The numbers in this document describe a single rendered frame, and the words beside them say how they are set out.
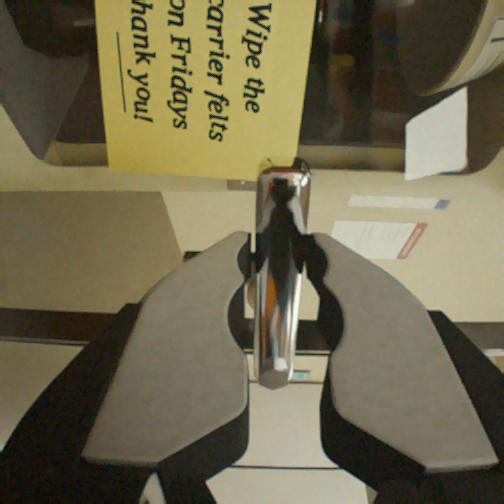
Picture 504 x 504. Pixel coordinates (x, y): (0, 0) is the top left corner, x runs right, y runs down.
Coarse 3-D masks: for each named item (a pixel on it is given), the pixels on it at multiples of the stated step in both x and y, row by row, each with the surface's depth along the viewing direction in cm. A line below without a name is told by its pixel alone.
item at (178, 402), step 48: (240, 240) 11; (192, 288) 9; (240, 288) 9; (144, 336) 8; (192, 336) 8; (144, 384) 7; (192, 384) 7; (240, 384) 7; (96, 432) 6; (144, 432) 6; (192, 432) 6; (240, 432) 7
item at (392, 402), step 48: (336, 240) 11; (336, 288) 9; (384, 288) 9; (336, 336) 9; (384, 336) 8; (432, 336) 8; (336, 384) 7; (384, 384) 7; (432, 384) 7; (336, 432) 7; (384, 432) 6; (432, 432) 6; (480, 432) 6; (384, 480) 6
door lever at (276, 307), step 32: (288, 160) 11; (256, 192) 11; (288, 192) 11; (256, 224) 11; (288, 224) 11; (256, 256) 12; (288, 256) 12; (256, 288) 13; (288, 288) 12; (256, 320) 13; (288, 320) 13; (256, 352) 14; (288, 352) 14
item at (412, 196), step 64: (0, 0) 12; (64, 0) 12; (320, 0) 12; (384, 0) 12; (448, 0) 12; (0, 64) 13; (64, 64) 13; (320, 64) 13; (384, 64) 13; (448, 64) 13; (0, 128) 15; (64, 128) 15; (320, 128) 14; (384, 128) 14; (448, 128) 14; (0, 192) 16; (64, 192) 16; (128, 192) 16; (192, 192) 16; (320, 192) 16; (384, 192) 16; (448, 192) 16; (0, 256) 18; (64, 256) 18; (128, 256) 18; (192, 256) 18; (384, 256) 17; (448, 256) 17; (0, 320) 21; (64, 320) 20
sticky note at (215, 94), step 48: (96, 0) 12; (144, 0) 12; (192, 0) 12; (240, 0) 12; (288, 0) 12; (144, 48) 13; (192, 48) 13; (240, 48) 13; (288, 48) 13; (144, 96) 14; (192, 96) 14; (240, 96) 14; (288, 96) 14; (144, 144) 15; (192, 144) 15; (240, 144) 15; (288, 144) 15
